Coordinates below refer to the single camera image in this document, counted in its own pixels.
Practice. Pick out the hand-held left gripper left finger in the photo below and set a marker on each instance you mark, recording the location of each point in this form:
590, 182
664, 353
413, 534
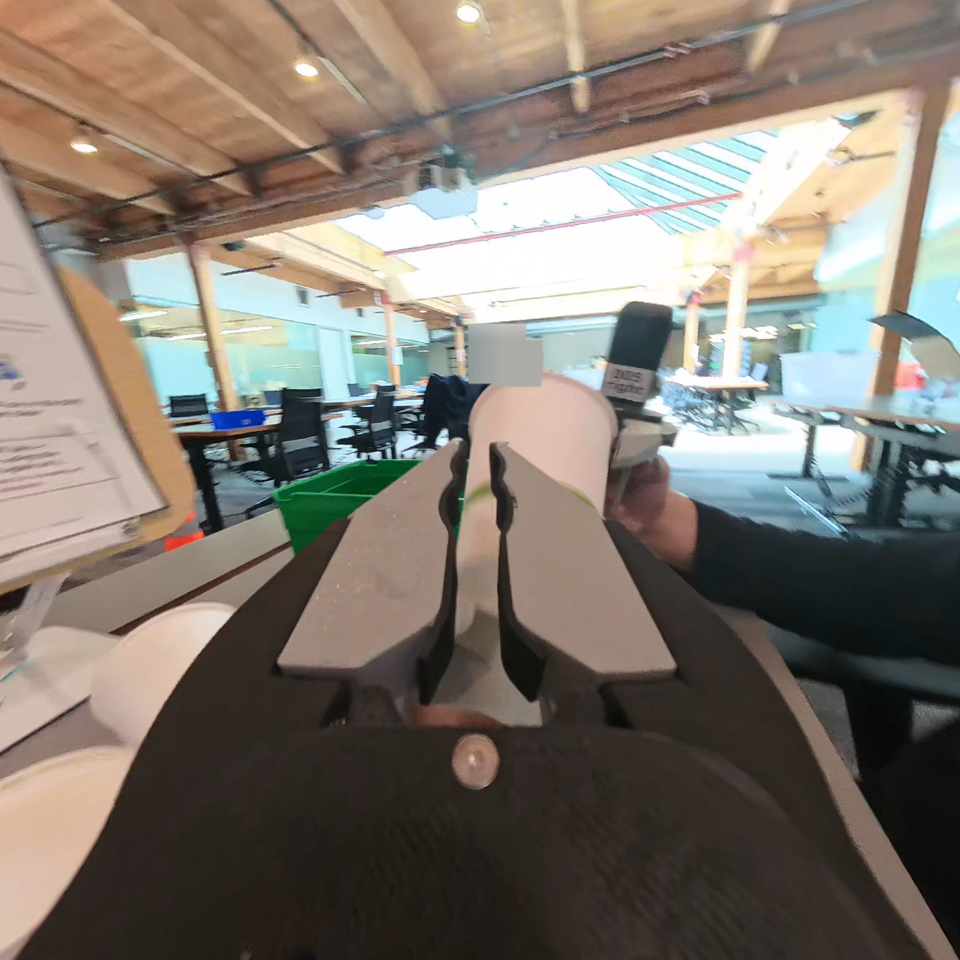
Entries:
367, 592

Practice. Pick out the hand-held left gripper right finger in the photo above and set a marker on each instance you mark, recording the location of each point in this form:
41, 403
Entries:
585, 592

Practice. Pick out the green plastic bin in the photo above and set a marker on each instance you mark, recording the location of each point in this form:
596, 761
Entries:
337, 495

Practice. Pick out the white paper cup green band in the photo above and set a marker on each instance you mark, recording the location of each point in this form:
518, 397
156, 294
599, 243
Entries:
52, 840
157, 660
540, 420

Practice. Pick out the person's right forearm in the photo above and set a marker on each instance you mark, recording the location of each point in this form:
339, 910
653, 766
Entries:
825, 577

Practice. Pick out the person's right hand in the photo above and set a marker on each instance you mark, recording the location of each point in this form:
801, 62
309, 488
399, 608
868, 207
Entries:
652, 510

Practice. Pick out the black office chair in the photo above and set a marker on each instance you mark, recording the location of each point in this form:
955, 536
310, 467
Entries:
296, 435
375, 420
187, 405

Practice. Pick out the orange striped traffic cone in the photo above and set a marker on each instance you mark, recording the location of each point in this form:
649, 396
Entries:
184, 534

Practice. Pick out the dark jacket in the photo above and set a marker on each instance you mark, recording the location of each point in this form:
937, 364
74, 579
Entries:
450, 405

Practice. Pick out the brown desk black legs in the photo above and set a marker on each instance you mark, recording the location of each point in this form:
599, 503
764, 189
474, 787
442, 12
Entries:
225, 433
862, 409

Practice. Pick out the small blue storage bin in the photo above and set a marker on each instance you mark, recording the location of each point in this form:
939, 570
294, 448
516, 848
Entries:
238, 418

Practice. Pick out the instruction sheet on stand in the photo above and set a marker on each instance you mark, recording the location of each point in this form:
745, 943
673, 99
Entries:
150, 420

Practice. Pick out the wooden column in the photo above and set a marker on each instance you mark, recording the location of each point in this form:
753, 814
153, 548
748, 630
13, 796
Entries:
907, 225
214, 330

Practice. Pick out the printed instruction sheet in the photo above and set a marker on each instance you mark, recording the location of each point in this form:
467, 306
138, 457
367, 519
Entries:
52, 420

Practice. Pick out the person's dark clothing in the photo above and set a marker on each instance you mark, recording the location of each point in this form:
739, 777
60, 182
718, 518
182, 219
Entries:
915, 787

